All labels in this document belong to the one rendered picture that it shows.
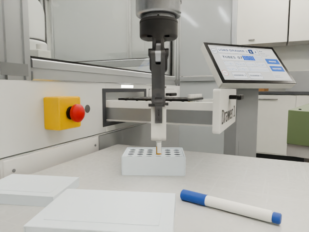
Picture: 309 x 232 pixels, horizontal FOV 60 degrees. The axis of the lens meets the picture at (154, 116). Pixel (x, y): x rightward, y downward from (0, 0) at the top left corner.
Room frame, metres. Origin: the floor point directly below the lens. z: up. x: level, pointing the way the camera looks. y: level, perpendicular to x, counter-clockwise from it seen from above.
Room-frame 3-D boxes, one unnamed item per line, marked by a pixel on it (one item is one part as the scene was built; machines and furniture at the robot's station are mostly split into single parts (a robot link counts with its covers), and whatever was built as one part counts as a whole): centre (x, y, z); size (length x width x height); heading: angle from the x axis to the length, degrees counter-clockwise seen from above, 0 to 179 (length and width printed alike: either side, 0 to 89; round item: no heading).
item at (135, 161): (0.55, 0.00, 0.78); 0.12 x 0.08 x 0.04; 88
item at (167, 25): (0.54, -0.01, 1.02); 0.08 x 0.07 x 0.09; 178
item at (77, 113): (0.59, 0.17, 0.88); 0.04 x 0.03 x 0.04; 156
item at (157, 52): (0.50, -0.01, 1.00); 0.05 x 0.02 x 0.05; 178
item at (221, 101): (0.78, -0.21, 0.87); 0.29 x 0.02 x 0.11; 156
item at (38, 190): (0.42, 0.20, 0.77); 0.13 x 0.09 x 0.02; 82
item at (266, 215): (0.35, -0.10, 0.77); 0.14 x 0.02 x 0.02; 55
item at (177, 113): (0.86, -0.02, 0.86); 0.40 x 0.26 x 0.06; 66
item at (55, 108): (0.60, 0.20, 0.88); 0.07 x 0.05 x 0.07; 156
